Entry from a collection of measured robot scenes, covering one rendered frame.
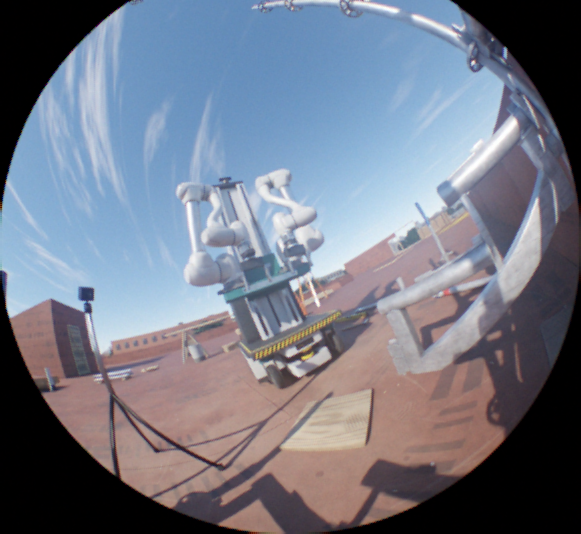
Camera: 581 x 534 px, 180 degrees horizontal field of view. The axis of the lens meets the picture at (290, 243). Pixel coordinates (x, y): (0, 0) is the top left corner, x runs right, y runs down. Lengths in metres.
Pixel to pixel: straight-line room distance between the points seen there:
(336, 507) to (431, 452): 0.25
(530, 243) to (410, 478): 0.54
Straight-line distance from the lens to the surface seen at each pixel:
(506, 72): 0.56
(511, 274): 0.48
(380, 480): 0.58
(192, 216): 1.30
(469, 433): 0.60
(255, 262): 1.02
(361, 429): 0.69
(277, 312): 1.48
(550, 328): 0.78
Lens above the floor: 0.51
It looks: 17 degrees up
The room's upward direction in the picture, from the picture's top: 25 degrees counter-clockwise
